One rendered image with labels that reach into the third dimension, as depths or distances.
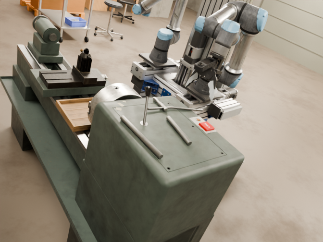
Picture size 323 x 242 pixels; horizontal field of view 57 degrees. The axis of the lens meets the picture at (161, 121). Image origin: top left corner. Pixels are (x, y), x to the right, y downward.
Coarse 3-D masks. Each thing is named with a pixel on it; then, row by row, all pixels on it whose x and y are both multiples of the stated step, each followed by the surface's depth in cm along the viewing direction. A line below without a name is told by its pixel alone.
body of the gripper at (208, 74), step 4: (212, 56) 135; (216, 56) 131; (220, 56) 131; (220, 60) 136; (216, 64) 135; (220, 64) 137; (212, 68) 133; (216, 68) 137; (204, 72) 135; (208, 72) 134; (212, 72) 133; (216, 72) 134; (220, 72) 137; (204, 76) 135; (208, 76) 134
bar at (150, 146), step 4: (124, 116) 131; (124, 120) 129; (128, 120) 130; (128, 124) 127; (132, 124) 127; (132, 128) 126; (136, 128) 126; (136, 132) 124; (140, 132) 125; (140, 136) 123; (144, 136) 123; (144, 140) 121; (148, 140) 121; (148, 144) 120; (152, 144) 120; (152, 148) 118; (156, 148) 118; (156, 152) 117; (160, 152) 117; (160, 156) 116
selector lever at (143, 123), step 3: (147, 99) 134; (147, 102) 134; (147, 105) 134; (147, 108) 134; (144, 111) 134; (144, 114) 134; (144, 117) 134; (144, 120) 134; (141, 123) 134; (144, 123) 134; (147, 123) 135
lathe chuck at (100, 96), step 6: (114, 84) 163; (120, 84) 164; (126, 84) 169; (102, 90) 160; (108, 90) 159; (114, 90) 158; (120, 90) 159; (126, 90) 160; (132, 90) 164; (96, 96) 160; (102, 96) 157; (108, 96) 156; (90, 102) 161; (96, 102) 158; (90, 114) 161; (90, 120) 164
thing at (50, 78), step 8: (40, 72) 205; (48, 72) 208; (56, 72) 211; (64, 72) 215; (72, 72) 218; (96, 72) 229; (48, 80) 199; (56, 80) 202; (64, 80) 205; (72, 80) 208; (104, 80) 222; (48, 88) 198
